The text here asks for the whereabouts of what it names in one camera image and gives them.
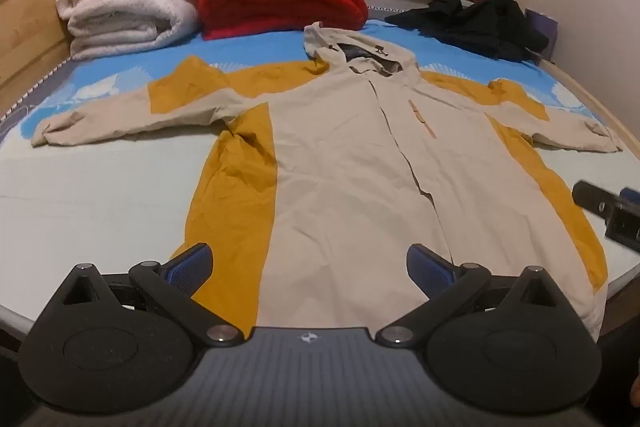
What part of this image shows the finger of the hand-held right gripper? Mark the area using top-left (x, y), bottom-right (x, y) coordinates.
top-left (572, 179), bottom-right (623, 222)

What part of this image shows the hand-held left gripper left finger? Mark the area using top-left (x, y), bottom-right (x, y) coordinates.
top-left (47, 242), bottom-right (247, 349)

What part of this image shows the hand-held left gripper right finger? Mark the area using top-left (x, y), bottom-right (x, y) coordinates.
top-left (375, 243), bottom-right (576, 349)

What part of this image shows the beige and yellow hooded jacket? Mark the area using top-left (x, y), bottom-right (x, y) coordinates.
top-left (31, 22), bottom-right (623, 342)

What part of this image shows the purple flat board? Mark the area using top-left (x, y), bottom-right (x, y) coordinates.
top-left (525, 8), bottom-right (559, 58)

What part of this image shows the blue printed bed sheet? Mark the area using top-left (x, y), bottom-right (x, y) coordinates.
top-left (0, 18), bottom-right (640, 344)

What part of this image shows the black clothing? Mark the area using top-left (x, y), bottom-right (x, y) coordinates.
top-left (385, 0), bottom-right (550, 62)

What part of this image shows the white fleece folded blanket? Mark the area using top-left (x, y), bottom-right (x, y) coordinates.
top-left (56, 0), bottom-right (207, 60)

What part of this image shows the wooden bed frame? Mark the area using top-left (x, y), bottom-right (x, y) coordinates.
top-left (0, 0), bottom-right (101, 115)

